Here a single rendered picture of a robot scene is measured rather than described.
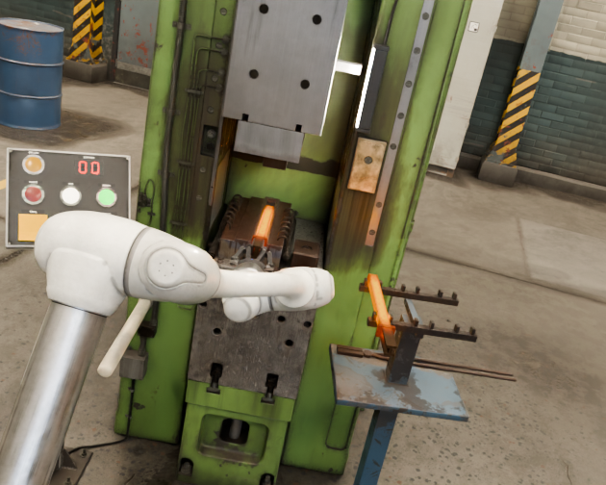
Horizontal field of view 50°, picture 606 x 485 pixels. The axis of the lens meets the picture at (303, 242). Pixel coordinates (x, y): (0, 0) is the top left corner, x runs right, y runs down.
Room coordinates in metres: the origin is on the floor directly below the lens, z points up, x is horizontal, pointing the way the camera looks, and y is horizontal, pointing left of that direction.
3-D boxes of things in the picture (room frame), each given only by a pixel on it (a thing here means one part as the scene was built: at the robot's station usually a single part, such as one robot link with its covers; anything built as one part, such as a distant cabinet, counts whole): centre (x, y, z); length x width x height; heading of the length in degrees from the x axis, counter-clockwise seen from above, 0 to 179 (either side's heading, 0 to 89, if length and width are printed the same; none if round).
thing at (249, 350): (2.13, 0.11, 0.69); 0.56 x 0.38 x 0.45; 1
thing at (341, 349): (1.85, -0.48, 0.71); 0.60 x 0.04 x 0.01; 95
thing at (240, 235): (2.12, 0.17, 0.96); 0.42 x 0.20 x 0.09; 1
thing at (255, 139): (2.12, 0.17, 1.32); 0.42 x 0.20 x 0.10; 1
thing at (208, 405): (2.13, 0.11, 0.23); 0.55 x 0.37 x 0.47; 1
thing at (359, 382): (1.74, -0.37, 0.70); 0.40 x 0.30 x 0.02; 96
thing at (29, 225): (1.65, 0.75, 1.01); 0.07 x 0.05 x 0.07; 116
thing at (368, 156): (2.05, -0.15, 1.27); 0.09 x 0.02 x 0.17; 91
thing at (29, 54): (5.91, 2.77, 0.44); 0.59 x 0.59 x 0.88
